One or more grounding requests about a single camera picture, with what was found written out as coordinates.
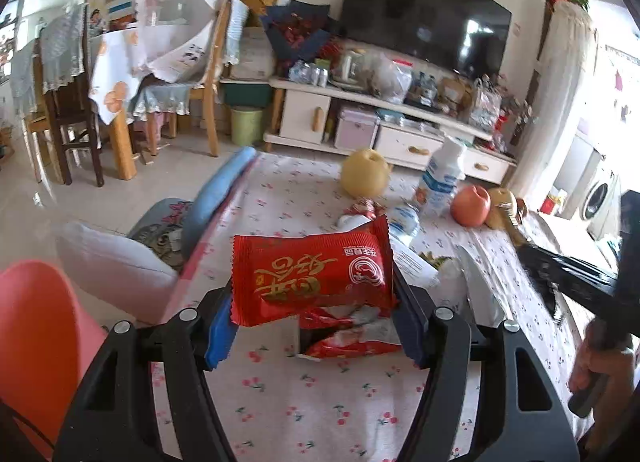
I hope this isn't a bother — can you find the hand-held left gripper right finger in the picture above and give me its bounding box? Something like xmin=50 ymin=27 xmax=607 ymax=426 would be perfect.
xmin=391 ymin=262 xmax=582 ymax=462

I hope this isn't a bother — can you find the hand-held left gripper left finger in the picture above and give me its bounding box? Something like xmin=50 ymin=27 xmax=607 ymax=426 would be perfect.
xmin=52 ymin=283 xmax=239 ymax=462

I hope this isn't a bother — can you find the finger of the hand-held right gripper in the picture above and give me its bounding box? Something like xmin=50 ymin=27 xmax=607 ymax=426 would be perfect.
xmin=515 ymin=241 xmax=621 ymax=325

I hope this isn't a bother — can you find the red snack packet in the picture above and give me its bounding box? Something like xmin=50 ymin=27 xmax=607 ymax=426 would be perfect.
xmin=231 ymin=216 xmax=398 ymax=327

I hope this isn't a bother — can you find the small white yogurt bottle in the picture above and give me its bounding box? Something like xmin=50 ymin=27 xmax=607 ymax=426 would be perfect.
xmin=387 ymin=203 xmax=421 ymax=247

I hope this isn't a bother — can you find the pink plastic bucket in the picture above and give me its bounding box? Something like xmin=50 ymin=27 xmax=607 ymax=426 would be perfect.
xmin=0 ymin=260 xmax=108 ymax=460

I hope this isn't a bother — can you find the person's right hand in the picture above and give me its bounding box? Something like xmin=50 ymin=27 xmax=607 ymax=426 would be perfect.
xmin=567 ymin=319 xmax=640 ymax=394

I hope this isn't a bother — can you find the torn red white wrapper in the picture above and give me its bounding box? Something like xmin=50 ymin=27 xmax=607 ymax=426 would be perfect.
xmin=298 ymin=304 xmax=403 ymax=360

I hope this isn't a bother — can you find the white plastic wrapper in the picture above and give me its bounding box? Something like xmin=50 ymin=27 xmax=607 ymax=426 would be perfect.
xmin=390 ymin=239 xmax=441 ymax=293

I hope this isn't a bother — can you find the white washing machine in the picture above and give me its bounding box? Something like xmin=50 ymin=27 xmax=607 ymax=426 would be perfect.
xmin=580 ymin=162 xmax=621 ymax=237

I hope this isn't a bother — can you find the white floral tablecloth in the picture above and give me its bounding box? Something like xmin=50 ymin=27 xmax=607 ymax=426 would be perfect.
xmin=150 ymin=149 xmax=596 ymax=462

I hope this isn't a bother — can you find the red apple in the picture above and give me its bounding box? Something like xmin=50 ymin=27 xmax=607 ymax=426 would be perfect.
xmin=450 ymin=185 xmax=492 ymax=227

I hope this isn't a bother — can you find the grey blue patterned cushion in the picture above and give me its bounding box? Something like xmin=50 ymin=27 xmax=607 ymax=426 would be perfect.
xmin=127 ymin=198 xmax=201 ymax=267

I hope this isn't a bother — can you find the small red candy wrapper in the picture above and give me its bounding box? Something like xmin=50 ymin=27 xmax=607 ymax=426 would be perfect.
xmin=337 ymin=197 xmax=388 ymax=233

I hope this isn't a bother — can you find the tall white drink bottle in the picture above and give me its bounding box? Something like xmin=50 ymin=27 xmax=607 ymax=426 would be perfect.
xmin=417 ymin=136 xmax=467 ymax=217

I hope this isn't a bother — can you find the large yellow pear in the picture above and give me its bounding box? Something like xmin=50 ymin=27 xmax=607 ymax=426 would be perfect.
xmin=341 ymin=149 xmax=393 ymax=199

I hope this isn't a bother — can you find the white standing air conditioner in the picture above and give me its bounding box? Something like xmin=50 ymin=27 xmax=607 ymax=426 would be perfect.
xmin=515 ymin=4 xmax=598 ymax=197

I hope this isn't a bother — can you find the pink storage box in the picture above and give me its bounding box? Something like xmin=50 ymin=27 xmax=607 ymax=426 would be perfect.
xmin=334 ymin=109 xmax=380 ymax=151

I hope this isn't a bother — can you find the green waste bin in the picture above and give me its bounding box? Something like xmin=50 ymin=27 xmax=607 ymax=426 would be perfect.
xmin=230 ymin=106 xmax=264 ymax=147

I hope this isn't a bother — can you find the white television cabinet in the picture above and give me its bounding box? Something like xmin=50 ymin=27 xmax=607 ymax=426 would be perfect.
xmin=263 ymin=76 xmax=517 ymax=185

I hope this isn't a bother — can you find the light wooden chair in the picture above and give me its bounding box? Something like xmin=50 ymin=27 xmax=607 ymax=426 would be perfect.
xmin=132 ymin=0 xmax=236 ymax=157

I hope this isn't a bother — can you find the clear plastic bag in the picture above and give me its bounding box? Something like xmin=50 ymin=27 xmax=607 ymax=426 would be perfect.
xmin=367 ymin=54 xmax=413 ymax=102

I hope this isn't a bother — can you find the dining table with printed cloth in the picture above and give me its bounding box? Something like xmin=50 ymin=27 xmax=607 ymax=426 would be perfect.
xmin=87 ymin=26 xmax=151 ymax=180

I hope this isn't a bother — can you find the dark wooden chair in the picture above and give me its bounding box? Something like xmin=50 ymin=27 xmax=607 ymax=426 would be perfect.
xmin=32 ymin=6 xmax=106 ymax=187

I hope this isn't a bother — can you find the pack of water bottles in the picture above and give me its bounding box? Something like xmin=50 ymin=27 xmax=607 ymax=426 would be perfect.
xmin=290 ymin=60 xmax=328 ymax=87

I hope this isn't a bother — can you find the black flat television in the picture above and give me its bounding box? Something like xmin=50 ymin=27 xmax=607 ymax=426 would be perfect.
xmin=341 ymin=0 xmax=513 ymax=77

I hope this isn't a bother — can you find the dark wrapped flower bouquet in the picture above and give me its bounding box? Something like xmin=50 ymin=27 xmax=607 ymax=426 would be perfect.
xmin=260 ymin=0 xmax=341 ymax=75

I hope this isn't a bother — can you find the white mesh food cover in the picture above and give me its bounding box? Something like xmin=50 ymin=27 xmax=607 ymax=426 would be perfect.
xmin=135 ymin=0 xmax=223 ymax=82

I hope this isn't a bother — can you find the blue-handled knife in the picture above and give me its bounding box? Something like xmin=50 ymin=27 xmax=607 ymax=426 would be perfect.
xmin=182 ymin=147 xmax=258 ymax=257

